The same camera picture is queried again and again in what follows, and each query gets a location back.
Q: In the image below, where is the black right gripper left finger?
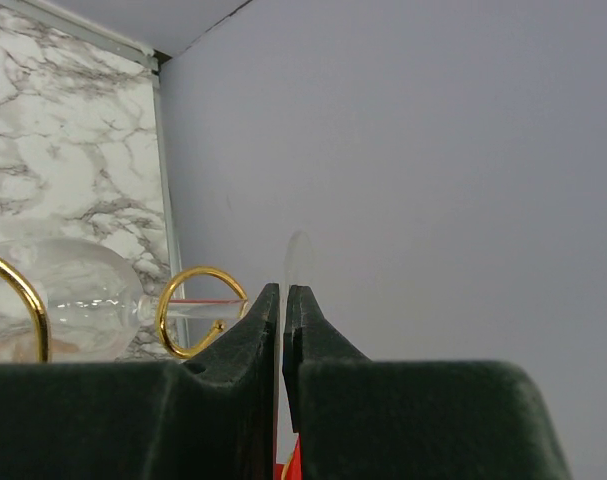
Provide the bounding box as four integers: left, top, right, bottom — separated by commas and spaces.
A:
0, 284, 280, 479

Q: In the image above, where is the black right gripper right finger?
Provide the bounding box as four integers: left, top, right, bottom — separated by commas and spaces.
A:
283, 286, 571, 479

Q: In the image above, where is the red plastic wine glass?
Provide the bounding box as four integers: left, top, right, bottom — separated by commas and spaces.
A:
278, 439, 302, 480

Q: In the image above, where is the clear glass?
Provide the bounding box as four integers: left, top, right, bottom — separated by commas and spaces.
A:
0, 230, 315, 364

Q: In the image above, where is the gold wire glass rack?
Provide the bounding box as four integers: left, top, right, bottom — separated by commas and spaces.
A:
0, 249, 249, 364

